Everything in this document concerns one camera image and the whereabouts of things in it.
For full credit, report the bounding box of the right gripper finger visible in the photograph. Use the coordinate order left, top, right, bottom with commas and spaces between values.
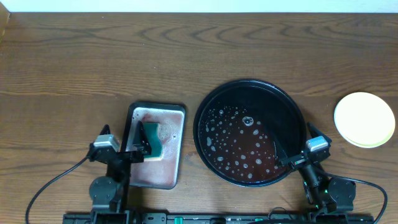
270, 132, 288, 164
307, 122, 325, 138

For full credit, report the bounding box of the light blue plate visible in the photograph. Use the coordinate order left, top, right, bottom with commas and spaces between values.
340, 132, 393, 149

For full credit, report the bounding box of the yellow plate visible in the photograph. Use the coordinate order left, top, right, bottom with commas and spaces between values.
333, 92, 396, 135

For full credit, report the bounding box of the round black serving tray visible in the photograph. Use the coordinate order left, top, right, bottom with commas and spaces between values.
193, 80, 307, 187

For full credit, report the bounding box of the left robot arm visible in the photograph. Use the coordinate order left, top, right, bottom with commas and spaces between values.
87, 122, 152, 213

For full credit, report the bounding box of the green yellow sponge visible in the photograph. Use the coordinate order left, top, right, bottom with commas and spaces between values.
143, 123, 162, 160

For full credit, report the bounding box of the black rectangular soapy tray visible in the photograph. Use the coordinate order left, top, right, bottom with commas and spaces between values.
121, 102, 185, 190

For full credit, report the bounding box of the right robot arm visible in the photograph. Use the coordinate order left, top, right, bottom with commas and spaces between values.
271, 123, 356, 215

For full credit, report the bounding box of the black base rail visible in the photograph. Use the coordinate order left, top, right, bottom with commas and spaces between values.
62, 212, 373, 224

